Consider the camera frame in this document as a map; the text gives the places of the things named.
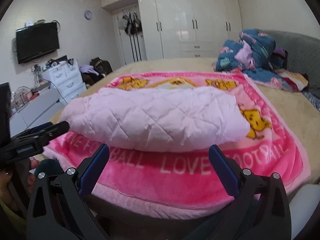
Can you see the white drawer dresser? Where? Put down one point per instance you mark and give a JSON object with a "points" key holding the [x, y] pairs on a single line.
{"points": [[67, 79]]}

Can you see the black white patterned pillow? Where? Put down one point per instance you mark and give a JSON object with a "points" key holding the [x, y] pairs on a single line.
{"points": [[313, 99]]}

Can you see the pink quilted jacket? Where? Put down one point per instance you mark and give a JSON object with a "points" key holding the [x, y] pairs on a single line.
{"points": [[158, 120]]}

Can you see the round wall clock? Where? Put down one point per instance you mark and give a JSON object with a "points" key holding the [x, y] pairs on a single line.
{"points": [[88, 15]]}

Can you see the person's left hand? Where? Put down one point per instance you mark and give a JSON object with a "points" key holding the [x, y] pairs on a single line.
{"points": [[17, 185]]}

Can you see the lilac clothes pile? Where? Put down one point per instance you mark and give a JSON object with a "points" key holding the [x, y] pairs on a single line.
{"points": [[88, 69]]}

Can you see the teal floral quilt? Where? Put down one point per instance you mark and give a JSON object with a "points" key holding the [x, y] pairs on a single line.
{"points": [[254, 54]]}

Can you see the red white folded blanket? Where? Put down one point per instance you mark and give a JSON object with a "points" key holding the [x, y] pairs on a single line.
{"points": [[296, 81]]}

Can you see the white door with hanging bags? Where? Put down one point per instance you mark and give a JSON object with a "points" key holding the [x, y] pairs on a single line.
{"points": [[131, 47]]}

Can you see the white glossy wardrobe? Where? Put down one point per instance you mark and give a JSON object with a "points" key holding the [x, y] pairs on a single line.
{"points": [[184, 28]]}

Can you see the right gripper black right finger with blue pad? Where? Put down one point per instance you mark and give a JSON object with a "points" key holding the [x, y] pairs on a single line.
{"points": [[260, 209]]}

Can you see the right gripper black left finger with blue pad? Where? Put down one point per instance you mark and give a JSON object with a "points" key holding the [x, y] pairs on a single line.
{"points": [[57, 209]]}

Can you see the black wall television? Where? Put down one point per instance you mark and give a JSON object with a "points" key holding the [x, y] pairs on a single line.
{"points": [[36, 41]]}

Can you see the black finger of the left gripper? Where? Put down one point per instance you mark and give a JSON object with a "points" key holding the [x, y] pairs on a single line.
{"points": [[49, 131]]}

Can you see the dark bag on floor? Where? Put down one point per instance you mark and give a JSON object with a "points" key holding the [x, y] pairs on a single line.
{"points": [[103, 67]]}

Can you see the grey upholstered headboard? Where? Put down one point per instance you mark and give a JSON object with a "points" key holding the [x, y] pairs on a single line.
{"points": [[303, 55]]}

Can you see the pink cartoon fleece blanket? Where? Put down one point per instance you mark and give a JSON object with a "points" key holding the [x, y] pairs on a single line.
{"points": [[184, 185]]}

